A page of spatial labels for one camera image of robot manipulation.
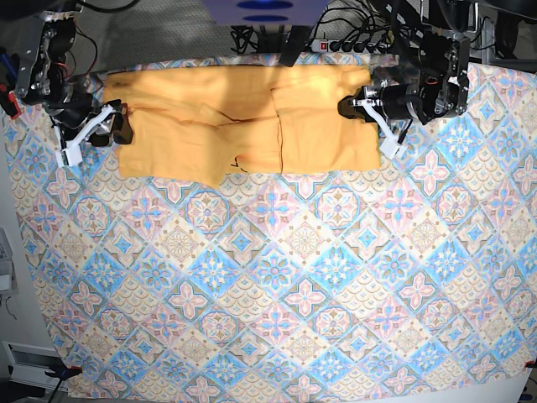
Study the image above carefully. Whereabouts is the patterned blue tablecloth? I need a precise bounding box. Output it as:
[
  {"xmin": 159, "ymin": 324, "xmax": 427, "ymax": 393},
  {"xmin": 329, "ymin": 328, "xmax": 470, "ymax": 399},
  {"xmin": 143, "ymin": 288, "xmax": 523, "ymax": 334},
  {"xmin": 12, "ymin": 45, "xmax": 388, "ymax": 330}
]
[{"xmin": 1, "ymin": 65, "xmax": 536, "ymax": 402}]

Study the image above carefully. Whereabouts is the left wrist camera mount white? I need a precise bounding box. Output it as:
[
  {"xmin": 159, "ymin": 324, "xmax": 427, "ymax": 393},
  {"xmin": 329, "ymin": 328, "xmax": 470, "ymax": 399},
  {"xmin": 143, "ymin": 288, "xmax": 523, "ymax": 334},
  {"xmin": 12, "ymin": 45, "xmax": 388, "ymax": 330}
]
[{"xmin": 359, "ymin": 99, "xmax": 407, "ymax": 160}]

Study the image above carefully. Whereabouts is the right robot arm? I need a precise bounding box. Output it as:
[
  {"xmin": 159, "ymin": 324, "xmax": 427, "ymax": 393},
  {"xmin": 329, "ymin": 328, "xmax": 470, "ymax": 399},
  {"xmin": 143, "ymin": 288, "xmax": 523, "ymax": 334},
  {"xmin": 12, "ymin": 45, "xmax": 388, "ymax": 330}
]
[{"xmin": 7, "ymin": 1, "xmax": 136, "ymax": 149}]

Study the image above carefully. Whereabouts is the yellow T-shirt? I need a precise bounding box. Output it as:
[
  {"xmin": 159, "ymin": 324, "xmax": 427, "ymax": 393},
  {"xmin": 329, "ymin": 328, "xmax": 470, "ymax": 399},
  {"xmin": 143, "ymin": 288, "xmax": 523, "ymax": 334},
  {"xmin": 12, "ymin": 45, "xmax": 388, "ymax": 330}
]
[{"xmin": 103, "ymin": 65, "xmax": 381, "ymax": 188}]

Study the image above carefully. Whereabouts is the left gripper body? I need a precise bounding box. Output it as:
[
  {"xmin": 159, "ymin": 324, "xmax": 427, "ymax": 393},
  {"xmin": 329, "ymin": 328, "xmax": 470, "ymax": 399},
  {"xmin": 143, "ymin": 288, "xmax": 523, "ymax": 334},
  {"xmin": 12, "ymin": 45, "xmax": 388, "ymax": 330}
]
[{"xmin": 363, "ymin": 83, "xmax": 424, "ymax": 123}]

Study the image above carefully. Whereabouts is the red clamp left upper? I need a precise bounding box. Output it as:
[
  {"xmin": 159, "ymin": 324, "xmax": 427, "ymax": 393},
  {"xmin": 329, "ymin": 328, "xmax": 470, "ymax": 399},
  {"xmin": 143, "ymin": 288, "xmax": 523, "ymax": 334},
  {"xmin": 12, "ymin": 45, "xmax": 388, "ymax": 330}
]
[{"xmin": 0, "ymin": 84, "xmax": 21, "ymax": 119}]

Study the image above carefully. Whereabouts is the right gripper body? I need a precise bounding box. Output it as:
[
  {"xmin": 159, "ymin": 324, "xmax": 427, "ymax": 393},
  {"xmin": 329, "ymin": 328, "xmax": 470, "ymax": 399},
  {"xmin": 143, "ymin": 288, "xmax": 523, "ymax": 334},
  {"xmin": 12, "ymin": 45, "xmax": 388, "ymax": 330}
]
[{"xmin": 48, "ymin": 94, "xmax": 116, "ymax": 145}]

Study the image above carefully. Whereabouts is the white box left lower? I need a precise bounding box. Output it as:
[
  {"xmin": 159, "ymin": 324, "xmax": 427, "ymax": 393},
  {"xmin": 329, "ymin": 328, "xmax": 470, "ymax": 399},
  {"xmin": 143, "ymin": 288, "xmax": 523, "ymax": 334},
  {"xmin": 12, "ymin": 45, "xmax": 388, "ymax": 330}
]
[{"xmin": 2, "ymin": 341, "xmax": 63, "ymax": 390}]

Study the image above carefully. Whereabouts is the grey camera mount plate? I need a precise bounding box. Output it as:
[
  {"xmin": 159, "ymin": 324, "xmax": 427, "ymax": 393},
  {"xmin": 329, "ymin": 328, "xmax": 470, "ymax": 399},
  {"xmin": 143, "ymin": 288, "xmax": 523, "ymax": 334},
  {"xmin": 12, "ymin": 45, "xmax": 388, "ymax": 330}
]
[{"xmin": 202, "ymin": 0, "xmax": 329, "ymax": 26}]

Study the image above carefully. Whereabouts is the white power strip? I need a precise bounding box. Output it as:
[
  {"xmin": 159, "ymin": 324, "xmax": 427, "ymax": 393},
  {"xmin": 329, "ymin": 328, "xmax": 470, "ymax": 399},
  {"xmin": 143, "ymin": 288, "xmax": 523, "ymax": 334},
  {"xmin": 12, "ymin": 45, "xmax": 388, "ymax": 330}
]
[{"xmin": 310, "ymin": 37, "xmax": 393, "ymax": 55}]

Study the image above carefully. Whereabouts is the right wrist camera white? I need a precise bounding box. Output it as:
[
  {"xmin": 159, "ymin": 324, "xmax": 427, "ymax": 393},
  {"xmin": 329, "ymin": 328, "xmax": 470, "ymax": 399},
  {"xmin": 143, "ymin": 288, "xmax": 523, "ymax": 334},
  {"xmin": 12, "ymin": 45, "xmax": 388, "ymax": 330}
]
[{"xmin": 55, "ymin": 144, "xmax": 82, "ymax": 167}]

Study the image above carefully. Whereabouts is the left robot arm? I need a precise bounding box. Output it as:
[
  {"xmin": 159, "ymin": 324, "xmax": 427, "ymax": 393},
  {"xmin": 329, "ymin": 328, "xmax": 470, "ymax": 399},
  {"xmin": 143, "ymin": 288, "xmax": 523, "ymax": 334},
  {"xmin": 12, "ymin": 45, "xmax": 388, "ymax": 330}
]
[{"xmin": 337, "ymin": 1, "xmax": 478, "ymax": 125}]

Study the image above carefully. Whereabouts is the black mount post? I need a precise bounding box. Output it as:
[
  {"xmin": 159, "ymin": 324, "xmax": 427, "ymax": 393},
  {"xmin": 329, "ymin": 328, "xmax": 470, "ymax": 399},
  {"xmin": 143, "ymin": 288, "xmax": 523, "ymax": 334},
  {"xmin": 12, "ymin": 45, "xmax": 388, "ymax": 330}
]
[{"xmin": 279, "ymin": 26, "xmax": 312, "ymax": 67}]

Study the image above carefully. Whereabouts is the blue handled tool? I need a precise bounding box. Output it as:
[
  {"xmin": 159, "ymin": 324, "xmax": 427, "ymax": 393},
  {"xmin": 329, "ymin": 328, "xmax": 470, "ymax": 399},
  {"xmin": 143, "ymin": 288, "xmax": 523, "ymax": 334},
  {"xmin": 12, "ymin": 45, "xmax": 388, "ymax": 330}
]
[{"xmin": 1, "ymin": 47, "xmax": 31, "ymax": 87}]

